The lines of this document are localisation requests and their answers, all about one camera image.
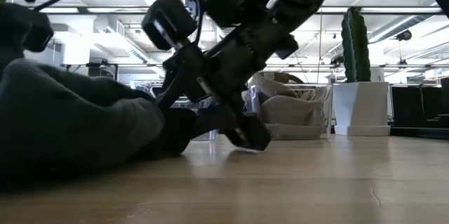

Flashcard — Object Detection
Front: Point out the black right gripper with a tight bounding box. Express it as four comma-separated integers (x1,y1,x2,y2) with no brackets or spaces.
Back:
156,23,300,152

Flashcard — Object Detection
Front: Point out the beige cap with white label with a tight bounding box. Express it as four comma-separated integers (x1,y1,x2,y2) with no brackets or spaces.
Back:
249,71,319,100

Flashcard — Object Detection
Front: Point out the beige baseball cap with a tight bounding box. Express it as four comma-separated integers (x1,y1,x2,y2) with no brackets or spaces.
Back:
261,94,329,140

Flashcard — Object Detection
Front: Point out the dark grey baseball cap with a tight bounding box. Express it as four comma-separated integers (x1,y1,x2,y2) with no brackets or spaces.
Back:
0,58,229,187

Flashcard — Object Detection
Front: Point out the clear plastic bin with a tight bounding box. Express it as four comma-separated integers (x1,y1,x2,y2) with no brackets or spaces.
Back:
245,82,335,140

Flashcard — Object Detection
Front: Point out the white plant pot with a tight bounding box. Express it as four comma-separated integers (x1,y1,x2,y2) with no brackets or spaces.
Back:
332,81,391,137

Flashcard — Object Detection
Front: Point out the green cactus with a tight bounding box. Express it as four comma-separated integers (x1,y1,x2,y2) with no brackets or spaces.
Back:
340,6,372,84

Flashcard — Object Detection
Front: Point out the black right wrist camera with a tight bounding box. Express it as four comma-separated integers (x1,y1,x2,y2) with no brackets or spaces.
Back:
141,0,198,51

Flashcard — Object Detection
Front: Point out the black ceiling camera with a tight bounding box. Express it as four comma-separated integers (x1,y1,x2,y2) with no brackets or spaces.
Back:
396,29,413,42

